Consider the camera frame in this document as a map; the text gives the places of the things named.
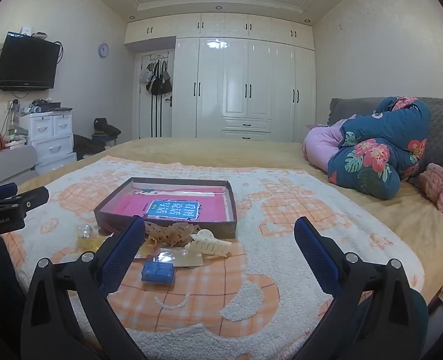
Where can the orange plaid fleece blanket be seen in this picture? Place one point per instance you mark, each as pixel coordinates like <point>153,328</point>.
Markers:
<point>274,210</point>

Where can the small amber glass bottle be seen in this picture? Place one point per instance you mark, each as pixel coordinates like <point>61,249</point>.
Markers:
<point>85,238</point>

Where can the white glossy wardrobe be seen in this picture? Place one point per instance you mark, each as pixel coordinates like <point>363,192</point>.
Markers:
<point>244,82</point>

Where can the pile of dark clothes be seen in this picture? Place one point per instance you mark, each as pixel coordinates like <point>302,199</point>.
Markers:
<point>105,129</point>

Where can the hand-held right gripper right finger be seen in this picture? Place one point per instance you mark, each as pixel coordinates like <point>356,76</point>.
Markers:
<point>317,255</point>

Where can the white plastic drawer cabinet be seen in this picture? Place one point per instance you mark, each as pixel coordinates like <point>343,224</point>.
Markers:
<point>52,138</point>

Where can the pink book with blue label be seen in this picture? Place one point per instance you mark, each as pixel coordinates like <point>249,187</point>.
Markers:
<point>131,206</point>

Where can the cream hair claw clip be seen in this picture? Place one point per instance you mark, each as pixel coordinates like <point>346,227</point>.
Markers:
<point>210,246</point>

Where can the brown cardboard box tray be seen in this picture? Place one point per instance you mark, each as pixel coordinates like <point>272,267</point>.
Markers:
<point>169,227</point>

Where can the white router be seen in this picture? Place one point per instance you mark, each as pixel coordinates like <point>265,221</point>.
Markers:
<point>27,30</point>

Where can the blue floral quilt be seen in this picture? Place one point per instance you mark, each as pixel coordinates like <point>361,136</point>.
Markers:
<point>375,150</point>

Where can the white room door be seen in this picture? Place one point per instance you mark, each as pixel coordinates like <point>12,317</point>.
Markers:
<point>146,116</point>

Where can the pink quilt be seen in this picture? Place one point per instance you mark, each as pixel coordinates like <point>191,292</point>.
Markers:
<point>320,146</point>

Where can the hanging dark bags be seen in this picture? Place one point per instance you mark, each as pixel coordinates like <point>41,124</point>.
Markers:
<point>159,80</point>

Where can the yellowish card packet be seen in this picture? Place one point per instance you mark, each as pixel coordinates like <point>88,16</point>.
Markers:
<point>146,250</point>

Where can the black wall television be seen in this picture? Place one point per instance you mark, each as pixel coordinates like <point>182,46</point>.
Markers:
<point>26,62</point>

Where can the dark brown cloth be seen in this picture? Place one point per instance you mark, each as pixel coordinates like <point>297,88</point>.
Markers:
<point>88,147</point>

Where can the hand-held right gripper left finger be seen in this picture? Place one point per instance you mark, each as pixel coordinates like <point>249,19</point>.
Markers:
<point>122,255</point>

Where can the bed with yellow sheet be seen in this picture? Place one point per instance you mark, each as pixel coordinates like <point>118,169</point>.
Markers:
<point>225,153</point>

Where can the black set-top box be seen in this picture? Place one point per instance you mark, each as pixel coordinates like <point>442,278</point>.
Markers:
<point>50,105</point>

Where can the grey sofa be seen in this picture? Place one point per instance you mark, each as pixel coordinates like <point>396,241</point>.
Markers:
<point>7,161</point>

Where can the round wall clock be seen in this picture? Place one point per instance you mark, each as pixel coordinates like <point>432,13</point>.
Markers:
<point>103,50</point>

